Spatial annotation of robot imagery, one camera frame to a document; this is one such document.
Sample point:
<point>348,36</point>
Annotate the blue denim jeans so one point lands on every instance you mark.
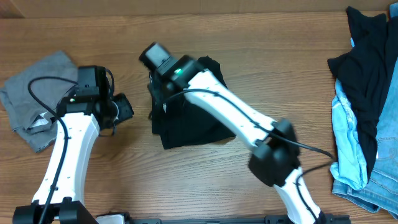
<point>381,190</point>

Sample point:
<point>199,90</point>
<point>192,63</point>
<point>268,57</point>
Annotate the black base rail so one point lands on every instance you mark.
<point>125,218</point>

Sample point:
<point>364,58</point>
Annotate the light blue garment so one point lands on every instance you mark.
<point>350,168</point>

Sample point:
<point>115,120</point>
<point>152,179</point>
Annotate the grey folded garment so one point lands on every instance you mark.
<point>30,120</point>

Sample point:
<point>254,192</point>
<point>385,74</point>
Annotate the dark navy garment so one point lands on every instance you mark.
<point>365,73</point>

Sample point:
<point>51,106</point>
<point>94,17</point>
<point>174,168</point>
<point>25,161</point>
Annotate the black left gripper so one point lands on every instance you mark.
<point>127,110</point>

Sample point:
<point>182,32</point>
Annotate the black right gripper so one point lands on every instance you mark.
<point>156,86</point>

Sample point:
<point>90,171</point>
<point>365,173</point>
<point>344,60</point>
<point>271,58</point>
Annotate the black shorts patterned lining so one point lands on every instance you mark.
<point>181,123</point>

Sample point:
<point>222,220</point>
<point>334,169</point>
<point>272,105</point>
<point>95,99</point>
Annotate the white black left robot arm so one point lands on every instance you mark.
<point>80,119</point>

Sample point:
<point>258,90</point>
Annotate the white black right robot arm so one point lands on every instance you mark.
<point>273,144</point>

